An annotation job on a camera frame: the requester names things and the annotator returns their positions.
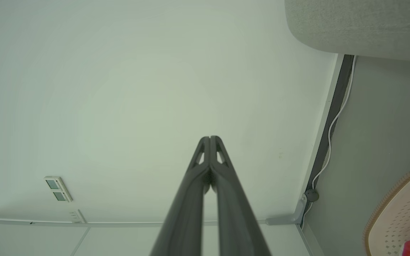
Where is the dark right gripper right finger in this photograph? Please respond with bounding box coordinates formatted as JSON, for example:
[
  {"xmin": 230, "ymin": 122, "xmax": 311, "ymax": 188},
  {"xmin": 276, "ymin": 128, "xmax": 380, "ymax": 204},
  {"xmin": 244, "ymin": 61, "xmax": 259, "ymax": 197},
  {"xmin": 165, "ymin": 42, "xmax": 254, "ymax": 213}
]
[{"xmin": 210, "ymin": 136, "xmax": 272, "ymax": 256}]

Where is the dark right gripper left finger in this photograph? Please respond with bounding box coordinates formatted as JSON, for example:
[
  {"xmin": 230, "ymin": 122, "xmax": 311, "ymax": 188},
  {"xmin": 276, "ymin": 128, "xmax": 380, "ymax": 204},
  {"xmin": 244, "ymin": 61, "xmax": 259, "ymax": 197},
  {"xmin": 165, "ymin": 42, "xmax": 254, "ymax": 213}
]
[{"xmin": 150, "ymin": 137, "xmax": 210, "ymax": 256}]

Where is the grey fabric sofa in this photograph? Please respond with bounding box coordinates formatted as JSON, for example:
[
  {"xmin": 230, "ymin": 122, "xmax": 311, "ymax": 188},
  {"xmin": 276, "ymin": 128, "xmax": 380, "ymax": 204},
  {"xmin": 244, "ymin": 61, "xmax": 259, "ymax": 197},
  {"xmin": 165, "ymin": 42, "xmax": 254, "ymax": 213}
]
[{"xmin": 284, "ymin": 0, "xmax": 410, "ymax": 64}]

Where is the grey skirting strip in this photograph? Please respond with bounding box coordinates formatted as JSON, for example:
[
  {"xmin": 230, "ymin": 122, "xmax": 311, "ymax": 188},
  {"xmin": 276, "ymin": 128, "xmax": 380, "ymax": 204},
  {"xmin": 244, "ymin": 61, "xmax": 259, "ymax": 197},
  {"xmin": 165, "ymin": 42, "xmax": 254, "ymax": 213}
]
[{"xmin": 296, "ymin": 224, "xmax": 325, "ymax": 256}]

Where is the cream perforated laundry basket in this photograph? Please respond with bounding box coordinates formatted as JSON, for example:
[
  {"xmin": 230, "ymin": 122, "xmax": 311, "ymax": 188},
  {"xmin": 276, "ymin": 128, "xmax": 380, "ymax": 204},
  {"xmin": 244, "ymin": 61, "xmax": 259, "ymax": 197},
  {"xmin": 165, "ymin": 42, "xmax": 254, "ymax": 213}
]
[{"xmin": 363, "ymin": 167, "xmax": 410, "ymax": 256}]

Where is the black baseboard strip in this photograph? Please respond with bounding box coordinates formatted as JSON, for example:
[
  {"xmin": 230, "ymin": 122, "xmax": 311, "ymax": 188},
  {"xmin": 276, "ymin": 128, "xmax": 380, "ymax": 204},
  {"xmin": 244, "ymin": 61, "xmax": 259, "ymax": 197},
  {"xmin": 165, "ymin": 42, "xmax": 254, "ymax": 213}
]
[{"xmin": 306, "ymin": 54, "xmax": 354, "ymax": 192}]

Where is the grey cable conduit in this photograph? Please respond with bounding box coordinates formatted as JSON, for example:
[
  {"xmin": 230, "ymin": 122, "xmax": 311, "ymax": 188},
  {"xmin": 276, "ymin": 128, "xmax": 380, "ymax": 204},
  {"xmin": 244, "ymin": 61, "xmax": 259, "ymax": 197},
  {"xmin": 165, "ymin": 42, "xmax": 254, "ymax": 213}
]
[{"xmin": 0, "ymin": 194, "xmax": 309, "ymax": 228}]

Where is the white wall socket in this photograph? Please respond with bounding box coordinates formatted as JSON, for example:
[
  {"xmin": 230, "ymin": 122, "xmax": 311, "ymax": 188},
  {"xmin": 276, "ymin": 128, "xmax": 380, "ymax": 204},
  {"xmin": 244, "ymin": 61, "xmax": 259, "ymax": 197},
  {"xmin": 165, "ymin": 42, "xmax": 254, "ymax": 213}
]
[{"xmin": 68, "ymin": 209, "xmax": 86, "ymax": 224}]

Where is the white power cable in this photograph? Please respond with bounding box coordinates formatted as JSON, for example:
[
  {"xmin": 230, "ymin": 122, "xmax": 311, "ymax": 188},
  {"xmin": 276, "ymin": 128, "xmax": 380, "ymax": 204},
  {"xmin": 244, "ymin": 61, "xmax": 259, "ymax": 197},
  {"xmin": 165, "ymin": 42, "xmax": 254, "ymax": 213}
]
[{"xmin": 300, "ymin": 55, "xmax": 357, "ymax": 228}]

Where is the white wall control panel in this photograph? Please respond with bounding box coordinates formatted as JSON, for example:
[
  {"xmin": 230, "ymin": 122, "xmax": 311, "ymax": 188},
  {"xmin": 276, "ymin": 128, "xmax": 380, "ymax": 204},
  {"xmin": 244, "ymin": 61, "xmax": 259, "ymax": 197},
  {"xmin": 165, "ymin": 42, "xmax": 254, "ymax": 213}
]
[{"xmin": 44, "ymin": 176, "xmax": 73, "ymax": 203}]

